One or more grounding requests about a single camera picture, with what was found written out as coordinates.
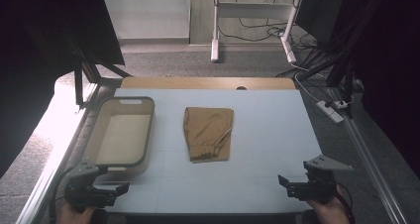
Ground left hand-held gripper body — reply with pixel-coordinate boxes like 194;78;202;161
63;160;117;214

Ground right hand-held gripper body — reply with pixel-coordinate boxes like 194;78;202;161
286;155;355;205

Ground beige bin with grey rim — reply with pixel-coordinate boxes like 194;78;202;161
81;95;157;182

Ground tan pants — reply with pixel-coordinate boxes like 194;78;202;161
182;106;235;164

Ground person's right hand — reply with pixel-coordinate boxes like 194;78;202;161
305;183;352;224

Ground person's left hand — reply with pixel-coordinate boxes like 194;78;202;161
55;202;97;224

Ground white power strip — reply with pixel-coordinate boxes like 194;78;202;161
315;99;345;125

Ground black metal stand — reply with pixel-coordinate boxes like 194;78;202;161
61;27;134;110
275;0;388;120

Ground wooden table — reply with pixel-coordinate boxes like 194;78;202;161
120;76;297;91

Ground black curtain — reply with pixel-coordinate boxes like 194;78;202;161
341;0;420;170
0;0;126;179

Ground white cabinet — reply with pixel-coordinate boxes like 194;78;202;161
101;0;191;48

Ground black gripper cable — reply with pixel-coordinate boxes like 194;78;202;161
336;181;357;224
49;165;77;224

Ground aluminium rail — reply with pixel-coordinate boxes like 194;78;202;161
329;85;408;224
15;80;101;224

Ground white cable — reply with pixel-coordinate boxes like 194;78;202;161
292;70;324;103

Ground black floor cables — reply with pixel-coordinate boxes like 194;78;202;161
217;0;320;54

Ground white desk frame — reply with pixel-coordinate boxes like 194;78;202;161
210;0;305;65

